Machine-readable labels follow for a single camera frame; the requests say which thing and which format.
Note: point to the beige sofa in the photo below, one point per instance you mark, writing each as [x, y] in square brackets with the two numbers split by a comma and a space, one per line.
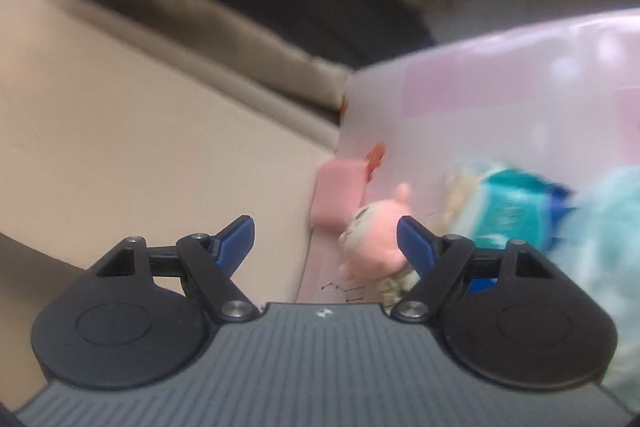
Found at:
[125, 147]

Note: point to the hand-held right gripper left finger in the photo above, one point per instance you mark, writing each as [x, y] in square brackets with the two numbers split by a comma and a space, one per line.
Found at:
[235, 239]

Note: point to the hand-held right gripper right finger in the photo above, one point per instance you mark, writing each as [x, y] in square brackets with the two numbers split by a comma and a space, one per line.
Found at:
[415, 239]

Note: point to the beige cushion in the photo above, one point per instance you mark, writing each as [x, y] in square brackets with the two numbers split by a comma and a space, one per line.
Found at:
[200, 37]

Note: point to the pink checked blanket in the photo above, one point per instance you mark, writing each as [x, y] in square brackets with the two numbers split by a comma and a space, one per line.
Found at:
[490, 107]

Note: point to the beige fluffy toy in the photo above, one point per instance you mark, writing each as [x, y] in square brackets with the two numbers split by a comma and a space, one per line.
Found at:
[392, 287]

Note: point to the light teal fluffy plush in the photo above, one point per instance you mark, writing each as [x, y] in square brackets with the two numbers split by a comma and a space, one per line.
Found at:
[607, 227]

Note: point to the pink plush toy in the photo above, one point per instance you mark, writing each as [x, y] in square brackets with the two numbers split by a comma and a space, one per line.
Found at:
[370, 232]

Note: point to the teal packet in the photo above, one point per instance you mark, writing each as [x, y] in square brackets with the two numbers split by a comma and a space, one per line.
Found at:
[510, 202]

